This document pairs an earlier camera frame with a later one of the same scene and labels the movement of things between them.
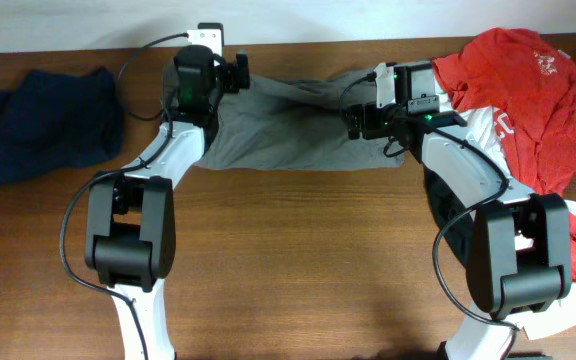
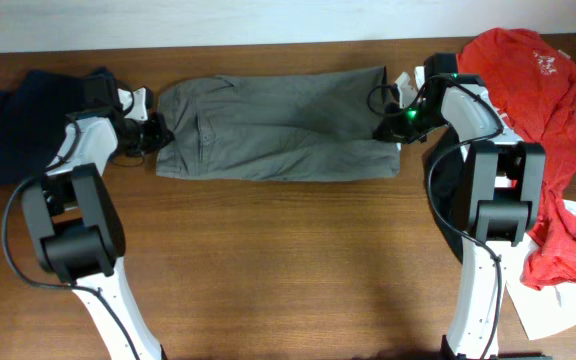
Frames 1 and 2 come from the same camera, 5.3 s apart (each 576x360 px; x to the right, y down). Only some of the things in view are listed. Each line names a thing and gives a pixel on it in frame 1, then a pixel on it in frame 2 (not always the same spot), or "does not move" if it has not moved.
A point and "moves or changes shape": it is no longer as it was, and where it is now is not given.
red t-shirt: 535,88 does not move
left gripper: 236,74 to 160,136
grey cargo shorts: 290,121 moves or changes shape
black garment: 455,212 does not move
